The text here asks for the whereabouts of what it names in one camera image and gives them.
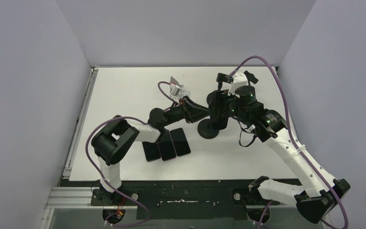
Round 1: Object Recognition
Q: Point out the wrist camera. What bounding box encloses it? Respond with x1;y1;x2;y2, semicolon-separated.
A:
170;84;182;98
228;71;248;96

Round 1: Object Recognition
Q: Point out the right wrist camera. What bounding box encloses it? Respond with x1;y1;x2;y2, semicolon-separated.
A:
228;71;248;96

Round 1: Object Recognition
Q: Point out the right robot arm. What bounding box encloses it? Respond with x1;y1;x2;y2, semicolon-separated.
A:
213;85;351;224

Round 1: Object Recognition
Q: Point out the black tall phone stand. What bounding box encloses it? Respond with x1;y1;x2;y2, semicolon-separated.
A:
197;119;219;139

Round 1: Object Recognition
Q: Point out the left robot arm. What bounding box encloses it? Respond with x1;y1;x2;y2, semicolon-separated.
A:
88;96;211;205

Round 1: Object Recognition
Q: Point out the purple phone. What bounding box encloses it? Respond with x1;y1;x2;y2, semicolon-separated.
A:
158;132;176;161

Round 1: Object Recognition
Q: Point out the black phone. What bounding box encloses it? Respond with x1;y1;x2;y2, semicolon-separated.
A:
142;142;161;162
206;90;229;131

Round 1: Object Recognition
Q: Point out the silver phone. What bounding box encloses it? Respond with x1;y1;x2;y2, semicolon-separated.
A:
170;128;191;157

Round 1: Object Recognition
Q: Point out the aluminium side rail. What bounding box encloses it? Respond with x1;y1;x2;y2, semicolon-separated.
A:
38;67;99;229

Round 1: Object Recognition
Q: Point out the white folding phone stand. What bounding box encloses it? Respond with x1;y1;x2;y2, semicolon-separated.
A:
169;76;191;101

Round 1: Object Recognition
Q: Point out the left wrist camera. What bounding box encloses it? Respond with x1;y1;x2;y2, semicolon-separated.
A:
170;84;182;98

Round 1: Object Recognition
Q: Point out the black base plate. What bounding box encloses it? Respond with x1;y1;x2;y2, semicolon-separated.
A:
91;179;268;223

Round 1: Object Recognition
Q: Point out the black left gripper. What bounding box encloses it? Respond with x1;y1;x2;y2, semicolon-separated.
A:
162;95;212;127

